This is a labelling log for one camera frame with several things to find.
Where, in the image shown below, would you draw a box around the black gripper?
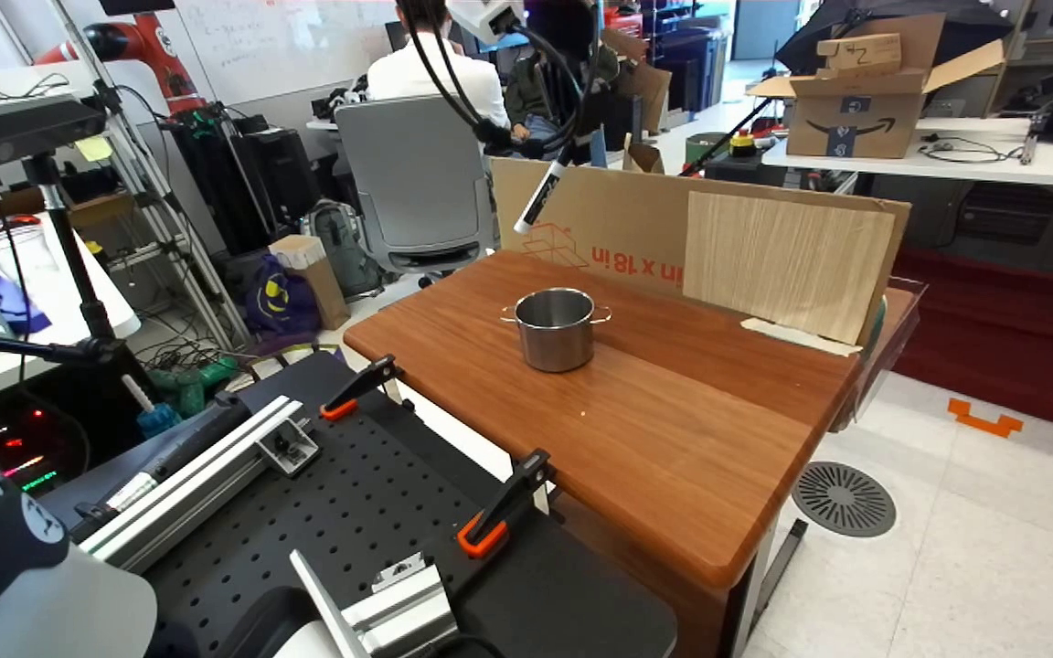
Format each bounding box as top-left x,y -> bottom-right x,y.
527,0 -> 620,163

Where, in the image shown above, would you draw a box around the black and white marker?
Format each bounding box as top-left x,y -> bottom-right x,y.
512,160 -> 563,235

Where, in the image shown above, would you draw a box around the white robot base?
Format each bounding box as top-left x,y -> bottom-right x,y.
0,480 -> 157,658

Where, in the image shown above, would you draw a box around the wooden desk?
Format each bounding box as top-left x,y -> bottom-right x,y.
346,251 -> 920,658

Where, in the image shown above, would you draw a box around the orange floor marker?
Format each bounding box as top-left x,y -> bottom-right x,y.
948,399 -> 1022,438

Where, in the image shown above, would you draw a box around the person in white shirt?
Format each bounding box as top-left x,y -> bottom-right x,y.
367,0 -> 507,128

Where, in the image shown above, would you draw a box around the grey office chair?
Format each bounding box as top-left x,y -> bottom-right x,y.
336,94 -> 496,267

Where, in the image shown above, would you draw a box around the brown cardboard backdrop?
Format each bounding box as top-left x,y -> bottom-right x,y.
482,154 -> 915,304

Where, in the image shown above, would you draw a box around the small steel pot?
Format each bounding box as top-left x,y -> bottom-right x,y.
504,285 -> 610,373

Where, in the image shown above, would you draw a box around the open Amazon cardboard box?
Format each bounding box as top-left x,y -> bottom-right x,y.
750,15 -> 1005,159

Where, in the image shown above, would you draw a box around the light wooden board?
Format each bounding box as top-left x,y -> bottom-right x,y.
682,191 -> 908,349

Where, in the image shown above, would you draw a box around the small cardboard box on floor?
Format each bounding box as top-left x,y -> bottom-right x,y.
267,235 -> 346,328

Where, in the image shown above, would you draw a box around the purple bag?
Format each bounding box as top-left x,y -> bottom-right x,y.
231,251 -> 320,338

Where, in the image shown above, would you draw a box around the white table at right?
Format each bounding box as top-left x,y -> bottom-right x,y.
764,116 -> 1053,188

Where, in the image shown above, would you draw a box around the black orange clamp rear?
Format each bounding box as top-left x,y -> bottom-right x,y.
317,356 -> 403,424

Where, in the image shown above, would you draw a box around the black orange clamp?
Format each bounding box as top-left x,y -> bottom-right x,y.
317,356 -> 403,424
453,450 -> 548,558

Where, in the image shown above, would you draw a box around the black orange clamp front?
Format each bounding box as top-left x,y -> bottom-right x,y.
453,450 -> 548,558

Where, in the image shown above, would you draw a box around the white side table left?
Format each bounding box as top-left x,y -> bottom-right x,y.
0,211 -> 146,421

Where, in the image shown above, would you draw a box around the blue cloth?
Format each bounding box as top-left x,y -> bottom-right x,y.
0,274 -> 50,338

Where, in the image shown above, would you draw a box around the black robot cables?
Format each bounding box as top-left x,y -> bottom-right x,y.
397,0 -> 591,160

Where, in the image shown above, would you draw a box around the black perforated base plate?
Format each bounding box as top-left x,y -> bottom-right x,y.
37,351 -> 680,658

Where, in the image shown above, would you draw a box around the long aluminium rail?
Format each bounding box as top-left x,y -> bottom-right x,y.
81,395 -> 317,570

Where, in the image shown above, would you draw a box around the black camera on tripod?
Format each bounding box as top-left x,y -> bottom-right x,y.
0,98 -> 106,163

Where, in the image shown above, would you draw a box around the short aluminium bracket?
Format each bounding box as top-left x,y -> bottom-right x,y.
275,547 -> 462,658

